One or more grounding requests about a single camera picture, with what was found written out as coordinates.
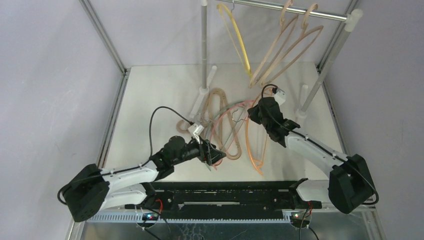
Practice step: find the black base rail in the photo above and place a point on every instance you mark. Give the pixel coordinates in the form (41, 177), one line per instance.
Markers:
(228, 200)

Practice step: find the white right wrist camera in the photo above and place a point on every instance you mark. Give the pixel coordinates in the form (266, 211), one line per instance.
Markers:
(279, 96)

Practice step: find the aluminium frame right post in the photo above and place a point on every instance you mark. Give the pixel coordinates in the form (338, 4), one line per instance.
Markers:
(352, 4)

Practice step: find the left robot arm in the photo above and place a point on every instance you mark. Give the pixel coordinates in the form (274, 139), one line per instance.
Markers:
(94, 189)

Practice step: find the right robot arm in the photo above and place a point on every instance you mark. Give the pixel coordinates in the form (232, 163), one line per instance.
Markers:
(349, 183)

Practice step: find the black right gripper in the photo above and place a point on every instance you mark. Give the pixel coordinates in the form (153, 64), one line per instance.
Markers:
(257, 114)

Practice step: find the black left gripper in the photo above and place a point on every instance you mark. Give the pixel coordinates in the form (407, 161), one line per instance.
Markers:
(205, 152)

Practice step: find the aluminium frame post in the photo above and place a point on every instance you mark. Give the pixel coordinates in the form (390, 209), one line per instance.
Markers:
(95, 20)
(352, 4)

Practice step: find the aluminium frame left post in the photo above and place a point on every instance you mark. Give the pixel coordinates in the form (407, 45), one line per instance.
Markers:
(95, 20)

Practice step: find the yellow wire hanger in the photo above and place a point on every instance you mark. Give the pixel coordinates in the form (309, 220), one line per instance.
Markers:
(235, 37)

